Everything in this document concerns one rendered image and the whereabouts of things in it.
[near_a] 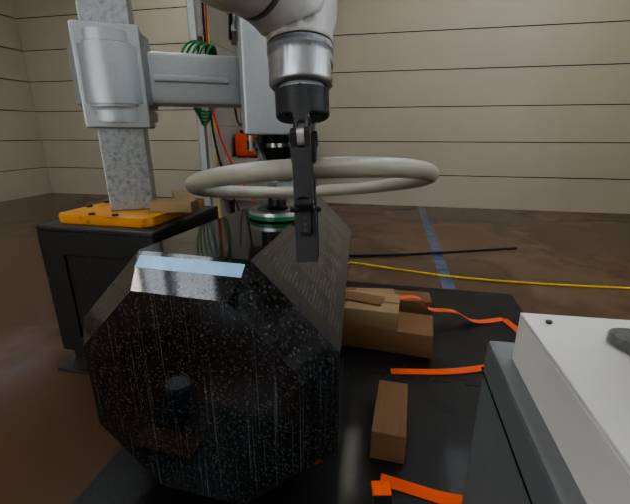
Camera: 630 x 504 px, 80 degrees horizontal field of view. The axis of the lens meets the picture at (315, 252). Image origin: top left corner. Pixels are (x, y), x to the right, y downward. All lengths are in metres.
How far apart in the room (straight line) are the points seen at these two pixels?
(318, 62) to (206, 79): 1.45
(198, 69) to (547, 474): 1.86
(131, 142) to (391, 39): 4.89
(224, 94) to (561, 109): 5.34
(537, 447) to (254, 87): 1.16
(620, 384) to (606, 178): 6.41
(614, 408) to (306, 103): 0.47
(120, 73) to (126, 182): 0.46
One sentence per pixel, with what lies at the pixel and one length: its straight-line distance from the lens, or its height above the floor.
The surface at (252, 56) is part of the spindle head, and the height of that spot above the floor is 1.36.
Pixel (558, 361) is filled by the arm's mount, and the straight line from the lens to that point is 0.53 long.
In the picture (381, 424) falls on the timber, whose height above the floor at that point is 0.13.
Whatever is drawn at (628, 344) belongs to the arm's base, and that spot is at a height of 0.89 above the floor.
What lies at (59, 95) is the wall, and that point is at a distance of 8.58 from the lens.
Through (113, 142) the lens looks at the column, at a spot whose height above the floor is 1.09.
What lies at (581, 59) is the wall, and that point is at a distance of 6.67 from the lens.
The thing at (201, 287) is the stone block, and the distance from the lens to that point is 0.99.
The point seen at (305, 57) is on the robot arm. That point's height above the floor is 1.22.
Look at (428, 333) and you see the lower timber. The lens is 2.05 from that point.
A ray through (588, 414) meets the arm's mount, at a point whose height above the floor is 0.88.
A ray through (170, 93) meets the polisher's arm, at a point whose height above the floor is 1.30.
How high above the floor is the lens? 1.13
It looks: 18 degrees down
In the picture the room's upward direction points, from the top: straight up
